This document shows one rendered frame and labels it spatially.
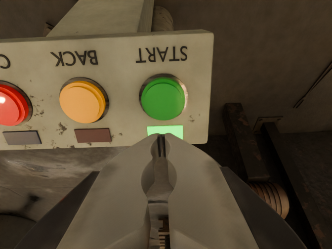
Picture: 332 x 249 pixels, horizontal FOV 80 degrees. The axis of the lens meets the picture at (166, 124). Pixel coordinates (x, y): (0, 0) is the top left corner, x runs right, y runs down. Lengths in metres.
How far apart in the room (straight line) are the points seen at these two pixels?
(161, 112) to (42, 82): 0.11
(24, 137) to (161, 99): 0.15
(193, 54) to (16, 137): 0.20
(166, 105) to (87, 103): 0.07
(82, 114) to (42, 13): 0.71
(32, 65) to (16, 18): 0.73
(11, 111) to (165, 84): 0.14
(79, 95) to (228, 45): 0.73
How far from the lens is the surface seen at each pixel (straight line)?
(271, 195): 0.78
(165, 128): 0.20
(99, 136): 0.22
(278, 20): 0.89
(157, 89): 0.18
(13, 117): 0.24
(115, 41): 0.18
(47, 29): 0.89
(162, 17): 0.69
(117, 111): 0.20
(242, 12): 0.83
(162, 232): 2.48
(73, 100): 0.20
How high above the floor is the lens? 0.75
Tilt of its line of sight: 42 degrees down
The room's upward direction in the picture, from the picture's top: 179 degrees clockwise
